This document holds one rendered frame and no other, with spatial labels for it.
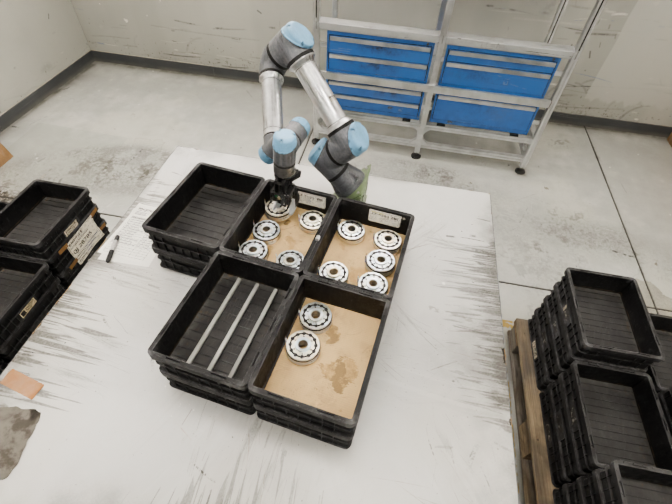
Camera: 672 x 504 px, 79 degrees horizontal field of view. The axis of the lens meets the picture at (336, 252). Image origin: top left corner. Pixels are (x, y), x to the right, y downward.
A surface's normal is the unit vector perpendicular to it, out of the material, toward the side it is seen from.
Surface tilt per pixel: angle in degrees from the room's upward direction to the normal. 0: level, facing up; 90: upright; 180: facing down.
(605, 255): 0
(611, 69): 90
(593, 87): 90
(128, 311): 0
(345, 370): 0
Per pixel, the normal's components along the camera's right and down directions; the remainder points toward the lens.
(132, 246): 0.04, -0.65
